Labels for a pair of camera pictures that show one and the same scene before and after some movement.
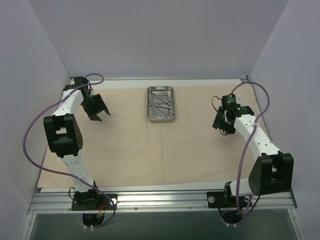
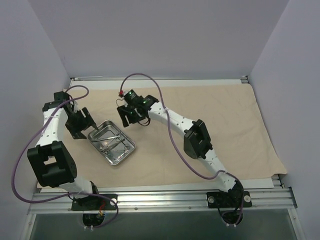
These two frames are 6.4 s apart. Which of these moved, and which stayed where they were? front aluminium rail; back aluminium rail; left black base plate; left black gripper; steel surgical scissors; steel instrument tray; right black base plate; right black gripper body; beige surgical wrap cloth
Moved: steel surgical scissors; left black gripper; steel instrument tray; right black gripper body
Stayed: front aluminium rail; left black base plate; back aluminium rail; beige surgical wrap cloth; right black base plate
